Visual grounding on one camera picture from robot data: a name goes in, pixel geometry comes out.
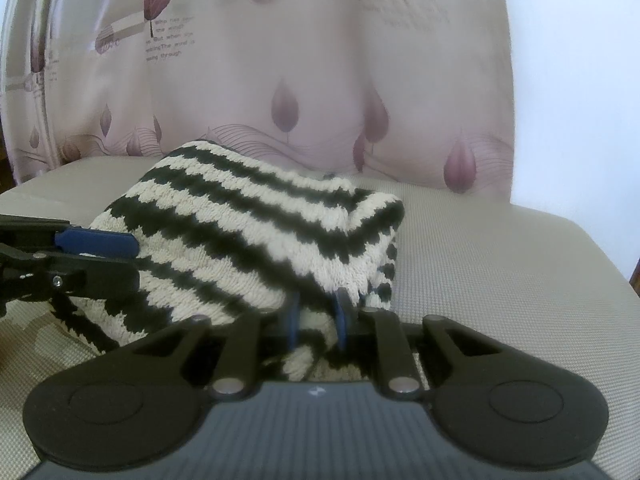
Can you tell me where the black white striped knit sweater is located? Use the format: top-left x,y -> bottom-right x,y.
50,141 -> 405,382

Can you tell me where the grey woven mattress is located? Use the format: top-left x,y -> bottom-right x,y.
1,156 -> 639,479

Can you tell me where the pink leaf print curtain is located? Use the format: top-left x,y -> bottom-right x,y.
1,0 -> 514,200

